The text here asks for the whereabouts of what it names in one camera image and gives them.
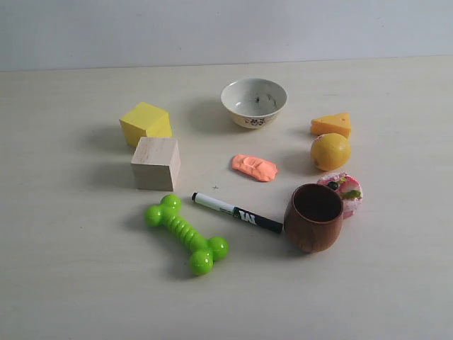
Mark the black white marker pen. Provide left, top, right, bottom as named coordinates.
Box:
left=191, top=192, right=283, bottom=234

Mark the orange cheese wedge toy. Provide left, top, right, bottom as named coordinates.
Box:
left=310, top=112, right=352, bottom=139

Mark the brown wooden cup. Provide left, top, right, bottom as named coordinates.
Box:
left=283, top=183, right=343, bottom=253

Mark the pink cake slice toy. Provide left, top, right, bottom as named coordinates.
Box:
left=316, top=172, right=363, bottom=219

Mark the green bone dog toy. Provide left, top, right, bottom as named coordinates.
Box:
left=144, top=194, right=229, bottom=276

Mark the yellow lemon toy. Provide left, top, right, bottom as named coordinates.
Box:
left=310, top=132, right=351, bottom=171

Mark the yellow cube block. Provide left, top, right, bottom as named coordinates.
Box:
left=120, top=102, right=173, bottom=147

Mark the white floral ceramic bowl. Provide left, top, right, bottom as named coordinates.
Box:
left=220, top=78, right=288, bottom=129

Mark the orange clay lump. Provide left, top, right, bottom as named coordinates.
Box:
left=231, top=154, right=278, bottom=182

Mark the plain wooden cube block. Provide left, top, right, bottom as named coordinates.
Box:
left=131, top=137, right=181, bottom=191

